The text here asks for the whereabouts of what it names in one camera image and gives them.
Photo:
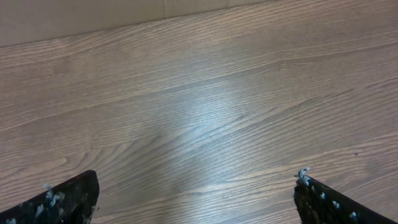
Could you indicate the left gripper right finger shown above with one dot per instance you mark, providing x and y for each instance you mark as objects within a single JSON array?
[{"x": 318, "y": 203}]

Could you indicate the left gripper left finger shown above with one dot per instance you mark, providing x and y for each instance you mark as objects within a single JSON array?
[{"x": 71, "y": 202}]

